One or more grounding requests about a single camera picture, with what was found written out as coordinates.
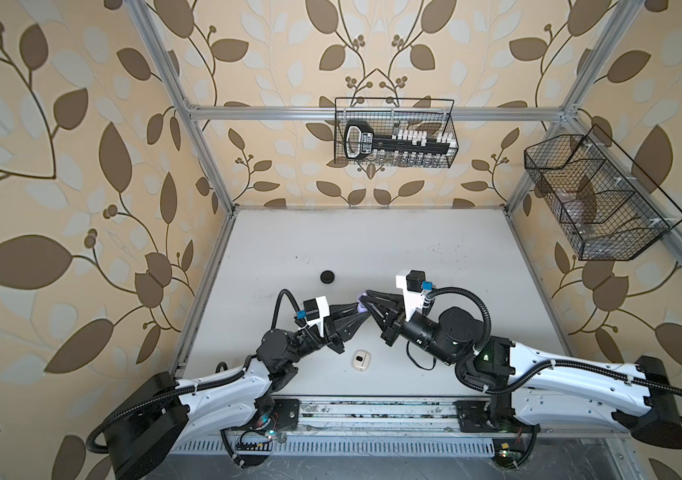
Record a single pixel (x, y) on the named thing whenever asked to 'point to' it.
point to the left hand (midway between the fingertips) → (367, 312)
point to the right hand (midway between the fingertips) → (366, 300)
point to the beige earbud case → (361, 360)
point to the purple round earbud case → (360, 307)
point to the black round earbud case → (327, 276)
